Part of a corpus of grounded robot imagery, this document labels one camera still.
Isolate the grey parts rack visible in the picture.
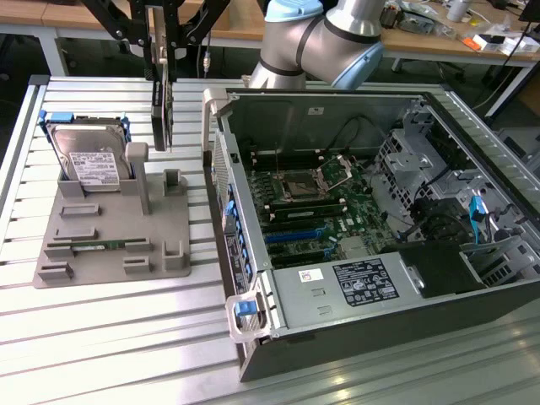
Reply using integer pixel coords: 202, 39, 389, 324
32, 141, 193, 290

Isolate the grey metal box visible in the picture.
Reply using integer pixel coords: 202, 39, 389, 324
494, 126, 540, 170

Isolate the open grey PC case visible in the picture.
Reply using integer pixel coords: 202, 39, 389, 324
201, 86, 540, 383

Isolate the silver disk bay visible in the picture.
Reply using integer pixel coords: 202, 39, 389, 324
458, 234, 540, 289

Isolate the pile of electronic parts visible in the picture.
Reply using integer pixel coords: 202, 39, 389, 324
381, 0, 445, 35

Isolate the grey power supply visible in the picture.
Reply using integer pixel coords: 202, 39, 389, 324
272, 252, 424, 331

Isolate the black graphics card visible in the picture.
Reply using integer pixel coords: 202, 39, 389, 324
149, 6, 177, 153

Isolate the blue expansion slot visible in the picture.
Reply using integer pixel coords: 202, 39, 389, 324
264, 227, 322, 245

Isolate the white orange device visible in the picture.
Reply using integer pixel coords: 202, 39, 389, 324
461, 32, 508, 55

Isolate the hard disk with blue bracket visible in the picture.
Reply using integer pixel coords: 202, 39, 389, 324
37, 110, 132, 193

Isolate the silver chipset heatsink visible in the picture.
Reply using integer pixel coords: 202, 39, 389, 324
339, 237, 369, 259

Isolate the wooden desk with white legs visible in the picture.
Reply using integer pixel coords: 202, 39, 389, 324
0, 0, 267, 78

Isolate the wooden desk with clutter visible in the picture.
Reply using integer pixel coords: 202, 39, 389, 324
379, 0, 540, 120

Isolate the metal socket cover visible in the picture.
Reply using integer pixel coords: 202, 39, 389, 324
316, 154, 354, 190

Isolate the green motherboard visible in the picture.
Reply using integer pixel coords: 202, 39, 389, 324
246, 158, 400, 271

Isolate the black monitor base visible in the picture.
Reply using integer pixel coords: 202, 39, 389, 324
517, 0, 540, 23

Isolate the CPU socket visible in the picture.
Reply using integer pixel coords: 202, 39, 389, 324
280, 168, 327, 200

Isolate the blue flat wire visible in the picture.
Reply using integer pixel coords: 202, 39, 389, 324
467, 195, 485, 246

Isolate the black wire bundle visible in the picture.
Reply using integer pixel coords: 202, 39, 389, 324
400, 159, 470, 245

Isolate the black RAM stick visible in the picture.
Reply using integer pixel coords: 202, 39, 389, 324
267, 199, 349, 221

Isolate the green RAM stick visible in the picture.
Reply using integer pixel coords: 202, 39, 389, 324
46, 238, 151, 251

